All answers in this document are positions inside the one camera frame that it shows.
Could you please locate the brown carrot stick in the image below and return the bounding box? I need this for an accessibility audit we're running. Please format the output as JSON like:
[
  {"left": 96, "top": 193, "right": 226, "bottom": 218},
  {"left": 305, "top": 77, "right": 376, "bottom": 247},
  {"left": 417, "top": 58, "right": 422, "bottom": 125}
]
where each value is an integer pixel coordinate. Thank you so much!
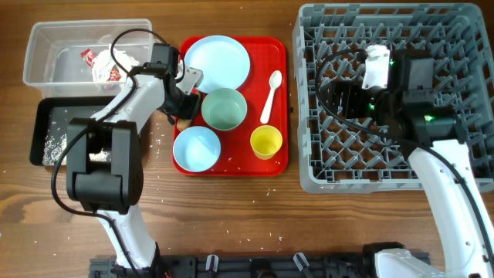
[{"left": 176, "top": 119, "right": 191, "bottom": 132}]

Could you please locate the green bowl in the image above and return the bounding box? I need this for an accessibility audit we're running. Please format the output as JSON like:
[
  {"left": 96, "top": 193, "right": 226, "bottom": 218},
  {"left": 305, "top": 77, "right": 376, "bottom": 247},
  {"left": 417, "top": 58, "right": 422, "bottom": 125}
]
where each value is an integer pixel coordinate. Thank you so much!
[{"left": 201, "top": 88, "right": 248, "bottom": 131}]

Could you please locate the light blue bowl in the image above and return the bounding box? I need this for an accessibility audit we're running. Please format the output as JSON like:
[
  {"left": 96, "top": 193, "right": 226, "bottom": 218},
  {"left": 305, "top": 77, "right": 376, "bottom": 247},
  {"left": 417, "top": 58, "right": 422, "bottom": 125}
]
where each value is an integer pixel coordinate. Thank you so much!
[{"left": 173, "top": 126, "right": 222, "bottom": 172}]

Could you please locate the light blue plate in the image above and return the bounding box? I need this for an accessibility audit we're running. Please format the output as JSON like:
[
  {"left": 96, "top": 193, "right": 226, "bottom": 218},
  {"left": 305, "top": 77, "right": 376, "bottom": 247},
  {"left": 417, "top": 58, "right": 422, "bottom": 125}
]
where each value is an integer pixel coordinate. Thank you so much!
[{"left": 185, "top": 36, "right": 251, "bottom": 93}]

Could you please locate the white rice pile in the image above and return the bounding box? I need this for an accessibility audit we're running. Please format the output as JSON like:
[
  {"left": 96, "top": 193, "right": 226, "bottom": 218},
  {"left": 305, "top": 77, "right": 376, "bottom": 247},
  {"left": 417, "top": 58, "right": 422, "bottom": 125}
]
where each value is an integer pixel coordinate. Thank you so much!
[{"left": 42, "top": 134, "right": 111, "bottom": 166}]

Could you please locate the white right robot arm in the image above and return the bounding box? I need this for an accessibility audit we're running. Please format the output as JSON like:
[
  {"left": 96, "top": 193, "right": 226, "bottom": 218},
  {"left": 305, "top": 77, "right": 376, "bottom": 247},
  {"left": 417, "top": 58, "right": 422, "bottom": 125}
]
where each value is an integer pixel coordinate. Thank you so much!
[{"left": 315, "top": 46, "right": 493, "bottom": 277}]

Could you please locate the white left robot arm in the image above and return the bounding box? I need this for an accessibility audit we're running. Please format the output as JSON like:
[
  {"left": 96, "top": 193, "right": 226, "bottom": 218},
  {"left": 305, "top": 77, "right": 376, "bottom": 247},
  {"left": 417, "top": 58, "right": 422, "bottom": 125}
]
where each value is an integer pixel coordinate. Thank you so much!
[{"left": 51, "top": 38, "right": 203, "bottom": 277}]

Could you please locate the grey dishwasher rack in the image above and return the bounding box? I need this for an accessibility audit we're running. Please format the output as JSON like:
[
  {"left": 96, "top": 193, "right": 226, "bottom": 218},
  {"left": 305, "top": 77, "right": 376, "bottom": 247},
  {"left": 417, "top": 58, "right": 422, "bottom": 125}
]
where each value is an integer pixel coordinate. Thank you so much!
[{"left": 293, "top": 3, "right": 493, "bottom": 194}]

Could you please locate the clear plastic waste bin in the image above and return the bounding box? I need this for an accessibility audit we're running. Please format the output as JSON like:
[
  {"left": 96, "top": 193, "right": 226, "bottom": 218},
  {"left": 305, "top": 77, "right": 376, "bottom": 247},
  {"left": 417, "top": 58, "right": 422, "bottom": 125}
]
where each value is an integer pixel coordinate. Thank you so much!
[{"left": 23, "top": 19, "right": 155, "bottom": 98}]

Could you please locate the black waste tray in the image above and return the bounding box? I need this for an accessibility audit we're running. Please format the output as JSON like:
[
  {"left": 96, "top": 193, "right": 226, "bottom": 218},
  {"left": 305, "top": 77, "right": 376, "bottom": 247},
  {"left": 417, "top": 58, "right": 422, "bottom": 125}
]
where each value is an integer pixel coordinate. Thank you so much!
[{"left": 29, "top": 96, "right": 113, "bottom": 166}]

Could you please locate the red snack wrapper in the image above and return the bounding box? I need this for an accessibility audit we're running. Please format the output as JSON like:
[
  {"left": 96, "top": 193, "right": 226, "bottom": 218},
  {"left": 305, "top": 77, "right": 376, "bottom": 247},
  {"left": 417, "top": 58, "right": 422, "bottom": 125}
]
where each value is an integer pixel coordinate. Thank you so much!
[
  {"left": 105, "top": 66, "right": 121, "bottom": 90},
  {"left": 81, "top": 49, "right": 97, "bottom": 67}
]

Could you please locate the red serving tray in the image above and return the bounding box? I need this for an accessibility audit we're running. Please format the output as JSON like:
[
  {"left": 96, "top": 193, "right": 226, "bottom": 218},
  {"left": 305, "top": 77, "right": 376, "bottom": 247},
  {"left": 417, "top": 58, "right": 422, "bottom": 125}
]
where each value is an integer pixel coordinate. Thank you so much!
[{"left": 172, "top": 36, "right": 289, "bottom": 177}]

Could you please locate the white plastic spoon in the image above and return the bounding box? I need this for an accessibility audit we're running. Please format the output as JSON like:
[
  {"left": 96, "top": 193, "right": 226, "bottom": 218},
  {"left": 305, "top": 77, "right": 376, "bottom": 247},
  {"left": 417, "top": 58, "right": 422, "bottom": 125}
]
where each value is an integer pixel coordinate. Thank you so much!
[{"left": 260, "top": 70, "right": 283, "bottom": 124}]

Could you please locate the crumpled white tissue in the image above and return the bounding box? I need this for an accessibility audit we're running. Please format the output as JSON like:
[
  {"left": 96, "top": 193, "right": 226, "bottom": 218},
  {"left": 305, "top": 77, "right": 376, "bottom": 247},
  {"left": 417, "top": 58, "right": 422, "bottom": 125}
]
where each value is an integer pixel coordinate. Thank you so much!
[{"left": 92, "top": 49, "right": 140, "bottom": 82}]

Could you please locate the yellow cup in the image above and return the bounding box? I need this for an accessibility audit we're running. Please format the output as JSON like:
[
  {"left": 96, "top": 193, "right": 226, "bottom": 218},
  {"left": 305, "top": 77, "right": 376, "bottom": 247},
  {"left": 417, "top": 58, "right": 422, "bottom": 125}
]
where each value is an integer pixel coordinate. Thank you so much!
[{"left": 250, "top": 125, "right": 283, "bottom": 160}]

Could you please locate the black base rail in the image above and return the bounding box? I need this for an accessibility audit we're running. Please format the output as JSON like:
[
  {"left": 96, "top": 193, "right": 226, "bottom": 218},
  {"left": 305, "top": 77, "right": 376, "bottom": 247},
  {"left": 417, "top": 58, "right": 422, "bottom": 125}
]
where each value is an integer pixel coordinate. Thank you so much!
[{"left": 89, "top": 253, "right": 377, "bottom": 278}]

